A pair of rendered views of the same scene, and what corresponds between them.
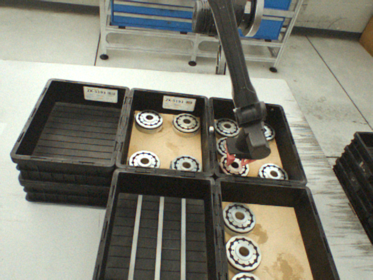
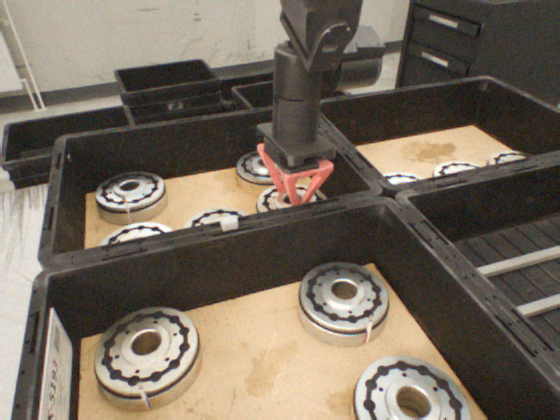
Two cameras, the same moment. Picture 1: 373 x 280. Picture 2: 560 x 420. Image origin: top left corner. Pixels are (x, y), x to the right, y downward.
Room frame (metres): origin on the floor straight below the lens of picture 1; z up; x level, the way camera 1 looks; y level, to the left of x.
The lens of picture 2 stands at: (0.86, 0.29, 1.23)
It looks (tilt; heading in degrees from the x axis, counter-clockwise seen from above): 38 degrees down; 259
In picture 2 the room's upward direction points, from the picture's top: straight up
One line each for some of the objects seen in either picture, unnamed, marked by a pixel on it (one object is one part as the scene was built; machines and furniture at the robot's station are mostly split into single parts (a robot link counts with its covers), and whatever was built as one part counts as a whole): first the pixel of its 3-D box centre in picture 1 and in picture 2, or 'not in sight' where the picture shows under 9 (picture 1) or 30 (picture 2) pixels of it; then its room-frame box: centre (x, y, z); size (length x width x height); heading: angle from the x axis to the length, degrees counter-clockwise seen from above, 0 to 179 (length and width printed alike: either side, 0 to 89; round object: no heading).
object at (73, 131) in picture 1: (79, 130); not in sight; (0.78, 0.37, 0.87); 0.40 x 0.30 x 0.11; 8
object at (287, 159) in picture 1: (248, 148); (210, 198); (0.87, -0.23, 0.87); 0.40 x 0.30 x 0.11; 8
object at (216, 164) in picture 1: (252, 138); (207, 169); (0.87, -0.23, 0.92); 0.40 x 0.30 x 0.02; 8
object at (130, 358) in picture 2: (186, 121); (146, 344); (0.95, 0.01, 0.86); 0.05 x 0.05 x 0.01
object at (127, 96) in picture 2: not in sight; (174, 123); (1.01, -1.57, 0.37); 0.40 x 0.30 x 0.45; 14
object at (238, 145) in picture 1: (245, 141); (295, 121); (0.75, -0.18, 1.00); 0.10 x 0.07 x 0.07; 105
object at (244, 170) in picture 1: (234, 166); (292, 203); (0.75, -0.18, 0.88); 0.10 x 0.10 x 0.01
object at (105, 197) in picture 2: (262, 130); (130, 189); (0.99, -0.28, 0.86); 0.10 x 0.10 x 0.01
